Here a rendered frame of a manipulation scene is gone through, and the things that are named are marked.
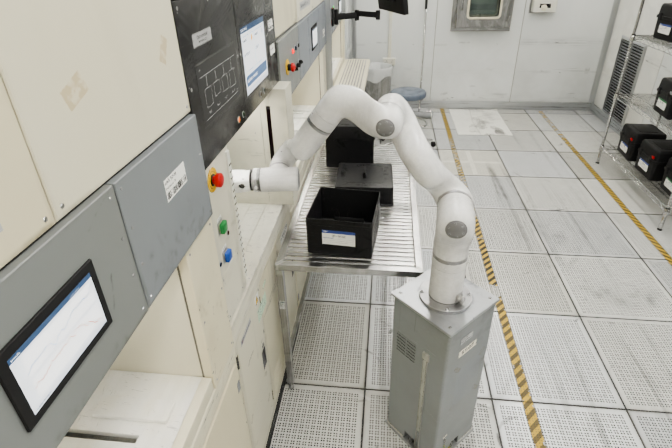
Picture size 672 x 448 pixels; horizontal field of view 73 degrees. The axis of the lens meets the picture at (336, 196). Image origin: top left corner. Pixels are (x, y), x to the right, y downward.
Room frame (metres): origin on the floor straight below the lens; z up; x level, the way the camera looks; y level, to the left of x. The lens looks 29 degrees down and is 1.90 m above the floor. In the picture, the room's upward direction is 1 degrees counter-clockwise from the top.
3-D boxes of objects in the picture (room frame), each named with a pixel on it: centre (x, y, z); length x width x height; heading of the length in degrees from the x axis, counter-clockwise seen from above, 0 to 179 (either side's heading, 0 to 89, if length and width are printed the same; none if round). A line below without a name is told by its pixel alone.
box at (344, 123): (2.53, -0.10, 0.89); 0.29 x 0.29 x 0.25; 85
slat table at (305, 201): (2.10, -0.12, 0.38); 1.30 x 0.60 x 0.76; 173
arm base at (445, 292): (1.28, -0.39, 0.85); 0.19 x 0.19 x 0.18
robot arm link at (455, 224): (1.25, -0.38, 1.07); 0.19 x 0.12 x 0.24; 167
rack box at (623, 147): (3.71, -2.70, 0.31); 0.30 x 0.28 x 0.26; 171
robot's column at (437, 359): (1.28, -0.39, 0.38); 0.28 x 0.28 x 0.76; 38
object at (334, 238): (1.67, -0.04, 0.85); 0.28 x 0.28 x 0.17; 78
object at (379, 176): (2.10, -0.15, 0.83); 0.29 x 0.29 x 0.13; 85
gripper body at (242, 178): (1.41, 0.34, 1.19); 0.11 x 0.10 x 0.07; 90
